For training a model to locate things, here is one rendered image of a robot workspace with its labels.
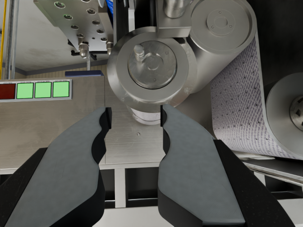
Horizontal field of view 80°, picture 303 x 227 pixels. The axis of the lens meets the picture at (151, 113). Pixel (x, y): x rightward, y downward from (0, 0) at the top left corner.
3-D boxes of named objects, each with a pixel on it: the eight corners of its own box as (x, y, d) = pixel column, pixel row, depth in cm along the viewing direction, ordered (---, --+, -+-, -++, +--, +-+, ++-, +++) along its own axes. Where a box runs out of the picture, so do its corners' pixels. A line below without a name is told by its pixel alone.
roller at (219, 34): (252, -12, 31) (261, 53, 30) (206, 55, 57) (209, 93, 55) (183, -10, 31) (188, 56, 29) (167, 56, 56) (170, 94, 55)
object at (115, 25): (114, -50, 33) (116, 45, 31) (128, 28, 56) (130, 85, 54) (112, -50, 33) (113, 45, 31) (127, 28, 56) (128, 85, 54)
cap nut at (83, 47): (87, 43, 62) (87, 55, 62) (90, 47, 66) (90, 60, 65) (76, 43, 62) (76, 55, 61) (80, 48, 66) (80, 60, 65)
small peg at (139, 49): (142, 42, 25) (145, 51, 25) (142, 52, 28) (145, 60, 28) (132, 45, 25) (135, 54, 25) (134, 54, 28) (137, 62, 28)
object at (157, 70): (165, 94, 27) (119, 74, 27) (164, 97, 29) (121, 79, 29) (184, 51, 28) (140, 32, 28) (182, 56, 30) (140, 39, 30)
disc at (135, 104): (193, 23, 31) (202, 109, 29) (192, 25, 31) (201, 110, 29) (105, 28, 30) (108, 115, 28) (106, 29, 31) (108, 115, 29)
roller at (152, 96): (185, 29, 30) (192, 98, 28) (168, 80, 55) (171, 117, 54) (114, 33, 29) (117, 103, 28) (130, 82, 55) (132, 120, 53)
